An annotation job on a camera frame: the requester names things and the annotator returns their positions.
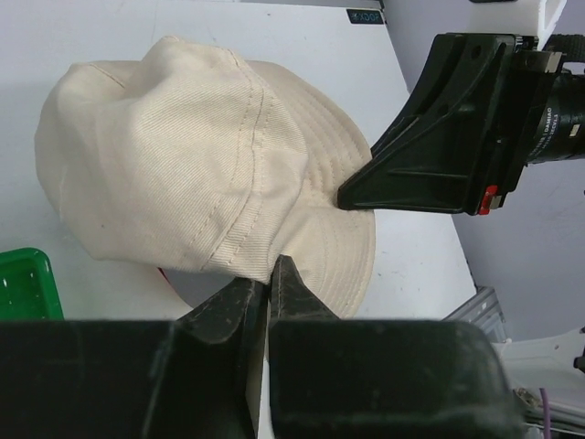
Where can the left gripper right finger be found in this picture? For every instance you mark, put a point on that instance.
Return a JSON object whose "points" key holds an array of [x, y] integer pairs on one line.
{"points": [[292, 302]]}

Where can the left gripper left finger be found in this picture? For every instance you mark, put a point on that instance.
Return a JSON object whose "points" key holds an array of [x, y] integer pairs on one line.
{"points": [[223, 341]]}

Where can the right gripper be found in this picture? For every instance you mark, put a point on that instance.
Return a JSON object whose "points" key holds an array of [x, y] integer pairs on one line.
{"points": [[435, 156]]}

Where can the grey bucket hat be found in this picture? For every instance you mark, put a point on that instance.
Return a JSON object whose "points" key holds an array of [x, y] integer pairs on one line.
{"points": [[196, 288]]}

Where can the dark red bucket hat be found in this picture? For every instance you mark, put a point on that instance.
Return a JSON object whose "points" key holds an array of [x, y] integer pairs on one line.
{"points": [[167, 282]]}

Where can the beige bucket hat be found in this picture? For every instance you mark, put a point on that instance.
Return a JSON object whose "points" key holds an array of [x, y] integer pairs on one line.
{"points": [[195, 159]]}

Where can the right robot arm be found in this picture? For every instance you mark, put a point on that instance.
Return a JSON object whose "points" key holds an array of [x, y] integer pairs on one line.
{"points": [[561, 129]]}

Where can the green plastic tray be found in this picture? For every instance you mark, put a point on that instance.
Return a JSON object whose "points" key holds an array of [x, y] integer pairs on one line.
{"points": [[28, 289]]}

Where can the aluminium table rail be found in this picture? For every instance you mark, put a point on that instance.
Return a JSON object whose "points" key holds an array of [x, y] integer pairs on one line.
{"points": [[484, 311]]}

